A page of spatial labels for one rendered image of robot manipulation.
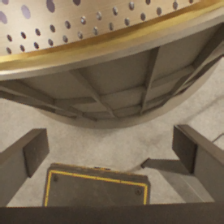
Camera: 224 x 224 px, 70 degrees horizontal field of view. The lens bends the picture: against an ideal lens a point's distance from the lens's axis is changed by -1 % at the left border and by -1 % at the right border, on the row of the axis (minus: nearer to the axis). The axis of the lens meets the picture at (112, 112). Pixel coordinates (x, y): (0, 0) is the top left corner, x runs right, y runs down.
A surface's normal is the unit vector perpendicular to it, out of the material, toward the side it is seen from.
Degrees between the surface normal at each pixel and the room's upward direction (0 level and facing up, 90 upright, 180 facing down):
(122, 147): 0
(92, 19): 43
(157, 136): 0
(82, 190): 0
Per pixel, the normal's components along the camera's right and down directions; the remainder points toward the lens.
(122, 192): -0.14, -0.15
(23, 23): -0.03, 0.56
